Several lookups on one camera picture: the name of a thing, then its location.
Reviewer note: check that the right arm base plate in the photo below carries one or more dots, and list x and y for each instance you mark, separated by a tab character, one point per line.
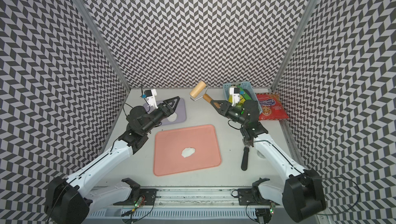
246	197

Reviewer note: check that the wooden dough roller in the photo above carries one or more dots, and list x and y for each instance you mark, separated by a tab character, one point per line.
200	92

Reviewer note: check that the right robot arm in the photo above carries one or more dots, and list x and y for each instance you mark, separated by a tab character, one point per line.
300	190

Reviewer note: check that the round white dough disc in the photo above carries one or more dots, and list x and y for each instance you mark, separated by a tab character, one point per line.
172	117

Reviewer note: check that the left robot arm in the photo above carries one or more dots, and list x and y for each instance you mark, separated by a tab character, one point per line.
70	200

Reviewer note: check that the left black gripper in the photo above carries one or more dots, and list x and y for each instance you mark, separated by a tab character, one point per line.
170	110

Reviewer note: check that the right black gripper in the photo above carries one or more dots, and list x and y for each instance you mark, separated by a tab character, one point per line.
224	102

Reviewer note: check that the white dough piece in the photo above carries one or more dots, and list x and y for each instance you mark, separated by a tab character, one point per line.
187	152

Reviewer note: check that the yellow napa cabbage toy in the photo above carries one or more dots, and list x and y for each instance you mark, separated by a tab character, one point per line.
230	99

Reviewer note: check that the green cucumber toy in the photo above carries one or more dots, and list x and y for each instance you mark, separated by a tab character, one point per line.
244	94

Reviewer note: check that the lavender tray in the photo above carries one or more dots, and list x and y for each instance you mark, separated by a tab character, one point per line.
181	114

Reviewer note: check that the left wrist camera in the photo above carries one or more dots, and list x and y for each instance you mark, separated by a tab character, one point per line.
149	97

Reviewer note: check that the pink tray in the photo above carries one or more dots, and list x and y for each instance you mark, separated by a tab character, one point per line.
170	144

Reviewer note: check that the black handled scraper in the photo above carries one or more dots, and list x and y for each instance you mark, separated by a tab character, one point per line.
245	157

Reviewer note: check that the light blue plastic basket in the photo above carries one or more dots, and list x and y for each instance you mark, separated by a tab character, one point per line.
245	85

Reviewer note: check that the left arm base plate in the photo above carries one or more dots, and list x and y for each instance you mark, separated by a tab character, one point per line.
149	195

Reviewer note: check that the red snack bag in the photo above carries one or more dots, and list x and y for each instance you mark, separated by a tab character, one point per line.
271	107

